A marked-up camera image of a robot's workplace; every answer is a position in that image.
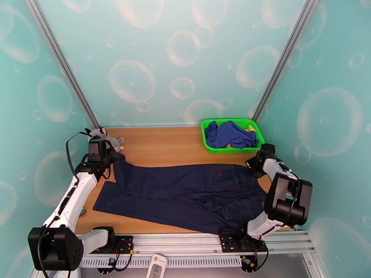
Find white slotted cable duct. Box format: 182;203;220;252
79;255;247;269

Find grey husky plush toy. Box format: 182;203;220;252
84;127;125;151

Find aluminium frame rail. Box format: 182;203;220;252
75;231;315;258

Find aluminium corner post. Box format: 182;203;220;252
251;0;321;121
23;0;101;129

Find red and black power cable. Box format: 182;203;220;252
240;245;269;274
97;240;135;276

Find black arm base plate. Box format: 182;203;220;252
114;235;134;255
219;234;268;253

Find crumpled blue garment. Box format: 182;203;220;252
204;120;259;150

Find white digital timer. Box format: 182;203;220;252
146;254;167;278

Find green plastic basket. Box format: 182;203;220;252
200;118;266;155

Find dark blue denim trousers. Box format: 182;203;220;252
92;152;269;236

